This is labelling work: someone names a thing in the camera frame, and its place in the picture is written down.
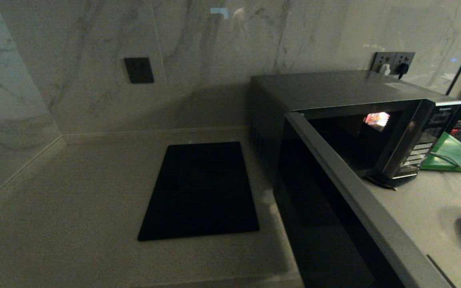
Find dark glass microwave door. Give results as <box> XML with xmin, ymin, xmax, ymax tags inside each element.
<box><xmin>275</xmin><ymin>112</ymin><xmax>455</xmax><ymax>288</ymax></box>

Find black induction cooktop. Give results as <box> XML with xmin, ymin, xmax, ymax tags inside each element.
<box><xmin>137</xmin><ymin>142</ymin><xmax>260</xmax><ymax>242</ymax></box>

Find green cutting board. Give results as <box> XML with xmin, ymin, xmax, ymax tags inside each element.
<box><xmin>421</xmin><ymin>132</ymin><xmax>461</xmax><ymax>172</ymax></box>

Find dark single wall socket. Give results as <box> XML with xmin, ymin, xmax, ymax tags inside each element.
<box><xmin>124</xmin><ymin>57</ymin><xmax>154</xmax><ymax>84</ymax></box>

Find white power cable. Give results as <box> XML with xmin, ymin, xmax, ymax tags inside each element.
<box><xmin>431</xmin><ymin>153</ymin><xmax>461</xmax><ymax>182</ymax></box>

